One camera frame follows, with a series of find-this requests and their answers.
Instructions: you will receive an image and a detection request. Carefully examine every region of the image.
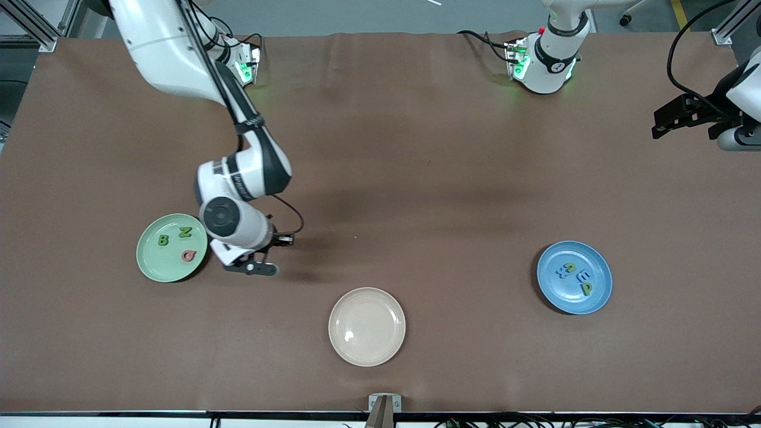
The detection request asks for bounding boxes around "office chair base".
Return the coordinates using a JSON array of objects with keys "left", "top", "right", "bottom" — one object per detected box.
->
[{"left": 618, "top": 0, "right": 649, "bottom": 27}]

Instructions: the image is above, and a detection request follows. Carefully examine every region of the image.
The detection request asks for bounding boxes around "green plate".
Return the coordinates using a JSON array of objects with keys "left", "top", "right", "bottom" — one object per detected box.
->
[{"left": 136, "top": 213, "right": 208, "bottom": 283}]

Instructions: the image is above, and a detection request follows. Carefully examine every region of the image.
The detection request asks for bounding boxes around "beige plate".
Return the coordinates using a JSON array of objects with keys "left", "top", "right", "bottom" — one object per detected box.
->
[{"left": 328, "top": 287, "right": 407, "bottom": 367}]

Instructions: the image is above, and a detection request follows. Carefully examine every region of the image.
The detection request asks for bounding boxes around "brown table mat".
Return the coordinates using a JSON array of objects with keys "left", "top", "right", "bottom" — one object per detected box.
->
[{"left": 0, "top": 31, "right": 761, "bottom": 414}]

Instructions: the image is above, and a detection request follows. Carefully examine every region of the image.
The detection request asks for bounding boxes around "blue plate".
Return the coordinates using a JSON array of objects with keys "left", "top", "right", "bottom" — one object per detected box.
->
[{"left": 536, "top": 240, "right": 613, "bottom": 316}]

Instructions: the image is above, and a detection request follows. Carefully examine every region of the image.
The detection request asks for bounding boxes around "aluminium frame post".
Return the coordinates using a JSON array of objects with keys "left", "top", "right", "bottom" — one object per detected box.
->
[
  {"left": 712, "top": 0, "right": 753, "bottom": 46},
  {"left": 0, "top": 0, "right": 58, "bottom": 52},
  {"left": 58, "top": 0, "right": 82, "bottom": 37}
]

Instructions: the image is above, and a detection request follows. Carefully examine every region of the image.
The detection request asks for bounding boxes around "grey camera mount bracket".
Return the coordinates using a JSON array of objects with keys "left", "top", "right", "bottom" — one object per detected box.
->
[{"left": 366, "top": 394, "right": 402, "bottom": 428}]

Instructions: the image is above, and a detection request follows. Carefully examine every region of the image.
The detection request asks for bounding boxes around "black right base cable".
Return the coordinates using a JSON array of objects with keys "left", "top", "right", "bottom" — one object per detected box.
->
[{"left": 211, "top": 15, "right": 263, "bottom": 51}]

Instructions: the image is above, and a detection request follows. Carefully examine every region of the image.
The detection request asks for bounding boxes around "black base cable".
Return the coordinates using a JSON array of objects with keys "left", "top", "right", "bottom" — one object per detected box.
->
[
  {"left": 457, "top": 29, "right": 513, "bottom": 61},
  {"left": 211, "top": 15, "right": 263, "bottom": 51}
]

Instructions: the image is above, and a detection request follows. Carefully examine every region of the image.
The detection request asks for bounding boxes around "black left base cable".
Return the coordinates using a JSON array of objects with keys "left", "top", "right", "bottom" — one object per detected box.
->
[{"left": 457, "top": 29, "right": 513, "bottom": 61}]

